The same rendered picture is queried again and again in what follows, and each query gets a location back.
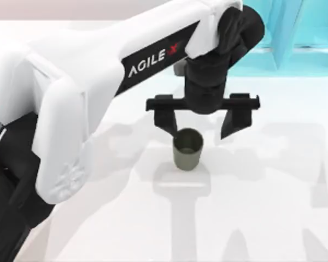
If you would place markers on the light blue rack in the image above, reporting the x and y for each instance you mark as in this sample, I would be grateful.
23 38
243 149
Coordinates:
289 52

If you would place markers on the grey-green cup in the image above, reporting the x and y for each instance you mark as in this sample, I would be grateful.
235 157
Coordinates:
188 161

